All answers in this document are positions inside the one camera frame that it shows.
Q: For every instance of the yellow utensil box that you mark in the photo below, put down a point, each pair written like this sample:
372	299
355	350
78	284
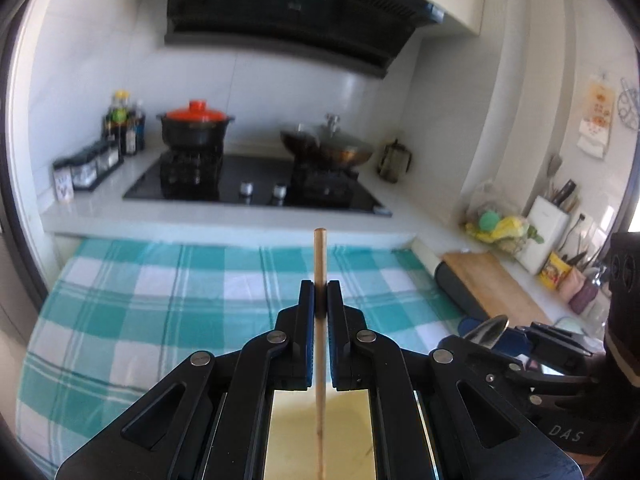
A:
350	435

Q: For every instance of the white spice shaker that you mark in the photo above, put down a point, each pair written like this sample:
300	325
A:
63	187

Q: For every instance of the wooden chopstick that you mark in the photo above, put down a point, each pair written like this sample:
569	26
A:
320	260

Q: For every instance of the black spice jar rack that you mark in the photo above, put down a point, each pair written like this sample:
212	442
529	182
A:
95	162

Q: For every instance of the teal checked tablecloth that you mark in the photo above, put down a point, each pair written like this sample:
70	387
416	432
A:
150	310

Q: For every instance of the wooden cutting board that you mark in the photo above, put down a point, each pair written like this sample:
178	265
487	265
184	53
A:
500	285

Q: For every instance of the metal spoon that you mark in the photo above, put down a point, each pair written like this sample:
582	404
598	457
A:
487	330

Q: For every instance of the purple cup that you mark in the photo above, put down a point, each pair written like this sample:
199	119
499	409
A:
585	297

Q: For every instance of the glass French press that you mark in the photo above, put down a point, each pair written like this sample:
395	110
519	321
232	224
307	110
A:
394	162

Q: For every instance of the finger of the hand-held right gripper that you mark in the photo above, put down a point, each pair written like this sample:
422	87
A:
475	352
520	336

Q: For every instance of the yellow cap oil bottle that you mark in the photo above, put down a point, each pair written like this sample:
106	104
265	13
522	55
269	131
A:
119	112

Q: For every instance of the black pot with red lid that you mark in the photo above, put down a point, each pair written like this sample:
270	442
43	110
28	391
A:
195	127

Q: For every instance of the pink cup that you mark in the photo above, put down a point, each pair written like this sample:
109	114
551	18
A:
570	285

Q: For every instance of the black tray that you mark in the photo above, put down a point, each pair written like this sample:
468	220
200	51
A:
455	287

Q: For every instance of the wall calendar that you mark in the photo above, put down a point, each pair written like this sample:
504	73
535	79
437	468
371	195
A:
596	115

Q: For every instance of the white knife block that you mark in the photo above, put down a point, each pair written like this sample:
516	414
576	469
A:
542	232

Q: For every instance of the yellow snack packet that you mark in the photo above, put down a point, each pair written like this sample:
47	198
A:
555	272

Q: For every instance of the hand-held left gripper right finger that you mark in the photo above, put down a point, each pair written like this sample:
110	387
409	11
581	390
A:
335	345

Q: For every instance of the black range hood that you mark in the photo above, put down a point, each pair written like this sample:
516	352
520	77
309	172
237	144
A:
280	15

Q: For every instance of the black gas stove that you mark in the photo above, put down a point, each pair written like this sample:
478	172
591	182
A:
260	175

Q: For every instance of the wok with glass lid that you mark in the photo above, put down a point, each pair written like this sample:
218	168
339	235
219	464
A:
330	147

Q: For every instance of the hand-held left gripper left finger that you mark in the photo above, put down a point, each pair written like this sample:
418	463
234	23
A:
308	345

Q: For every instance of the plastic bag of produce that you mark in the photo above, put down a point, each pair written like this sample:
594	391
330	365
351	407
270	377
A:
492	222

